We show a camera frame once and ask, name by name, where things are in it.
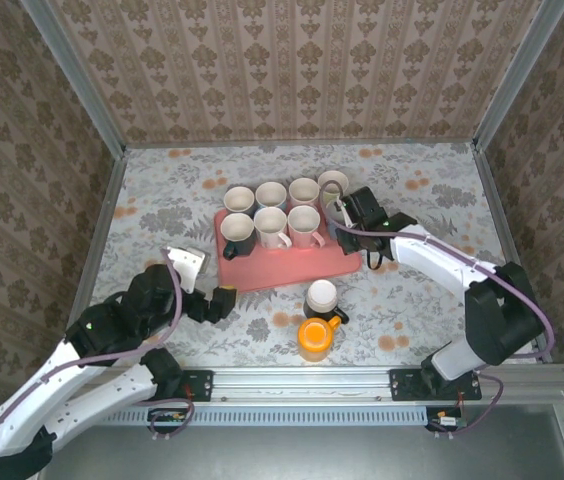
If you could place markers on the aluminium frame post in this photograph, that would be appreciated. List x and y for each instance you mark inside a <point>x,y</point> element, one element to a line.
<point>517,75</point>
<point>77,75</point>

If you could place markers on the cream faceted mug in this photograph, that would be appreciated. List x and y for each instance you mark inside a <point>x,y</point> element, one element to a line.
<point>270,222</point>

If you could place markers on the aluminium back rail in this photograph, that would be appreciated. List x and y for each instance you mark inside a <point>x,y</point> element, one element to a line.
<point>302,144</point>

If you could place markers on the light green mug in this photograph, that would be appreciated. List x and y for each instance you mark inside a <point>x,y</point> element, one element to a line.
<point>332,176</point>

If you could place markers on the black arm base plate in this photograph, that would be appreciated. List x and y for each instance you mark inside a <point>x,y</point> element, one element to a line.
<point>407,385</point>
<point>197,385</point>

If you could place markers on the light blue mug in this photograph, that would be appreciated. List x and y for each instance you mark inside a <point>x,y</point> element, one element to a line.
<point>270,194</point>

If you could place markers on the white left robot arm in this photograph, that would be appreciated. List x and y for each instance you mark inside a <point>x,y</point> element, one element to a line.
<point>112,390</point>

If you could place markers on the smooth pink mug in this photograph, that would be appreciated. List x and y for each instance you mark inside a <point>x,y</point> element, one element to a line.
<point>304,191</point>

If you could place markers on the grey metal panel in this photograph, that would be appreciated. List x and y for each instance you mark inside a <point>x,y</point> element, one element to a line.
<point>312,455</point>

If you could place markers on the dark green faceted mug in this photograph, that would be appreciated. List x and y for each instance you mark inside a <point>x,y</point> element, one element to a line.
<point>237,227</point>

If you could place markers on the black connector box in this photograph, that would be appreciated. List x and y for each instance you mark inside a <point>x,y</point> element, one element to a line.
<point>167,417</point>
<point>444,419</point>

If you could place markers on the grey mug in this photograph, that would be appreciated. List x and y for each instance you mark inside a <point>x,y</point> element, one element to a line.
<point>238,199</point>

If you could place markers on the orange mug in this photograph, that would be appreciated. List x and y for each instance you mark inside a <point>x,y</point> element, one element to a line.
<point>313,337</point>

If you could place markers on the aluminium front rail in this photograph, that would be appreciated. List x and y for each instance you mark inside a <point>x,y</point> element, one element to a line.
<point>302,385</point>

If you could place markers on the pink faceted mug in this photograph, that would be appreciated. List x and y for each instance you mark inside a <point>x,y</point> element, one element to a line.
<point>304,221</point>

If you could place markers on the pink plastic tray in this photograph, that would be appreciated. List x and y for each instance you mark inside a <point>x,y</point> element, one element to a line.
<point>287,270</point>

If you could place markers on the black mug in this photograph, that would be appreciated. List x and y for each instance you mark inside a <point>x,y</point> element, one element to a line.
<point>321,295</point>

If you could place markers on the aluminium side rail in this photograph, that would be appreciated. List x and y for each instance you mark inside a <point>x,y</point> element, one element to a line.
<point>97,240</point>
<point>502,225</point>

